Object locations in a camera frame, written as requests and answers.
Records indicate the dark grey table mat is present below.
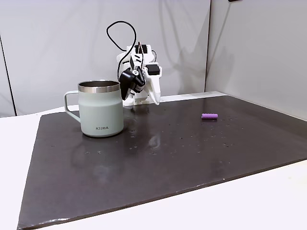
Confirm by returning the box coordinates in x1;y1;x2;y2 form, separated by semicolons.
16;95;307;230

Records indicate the pale green steel mug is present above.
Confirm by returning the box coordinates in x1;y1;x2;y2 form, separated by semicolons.
63;80;125;138

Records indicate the black camera cable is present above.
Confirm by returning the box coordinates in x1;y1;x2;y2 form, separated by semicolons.
106;21;138;80

